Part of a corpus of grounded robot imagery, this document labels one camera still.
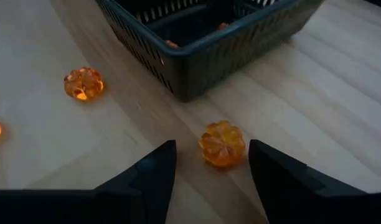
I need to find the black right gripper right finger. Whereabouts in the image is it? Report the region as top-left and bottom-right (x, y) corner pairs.
(248, 139), (369, 224)

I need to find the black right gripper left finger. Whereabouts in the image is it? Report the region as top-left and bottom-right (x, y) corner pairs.
(93, 139), (178, 224)

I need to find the black slotted plastic basket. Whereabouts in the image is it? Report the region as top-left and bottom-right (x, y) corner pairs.
(95, 0), (325, 103)

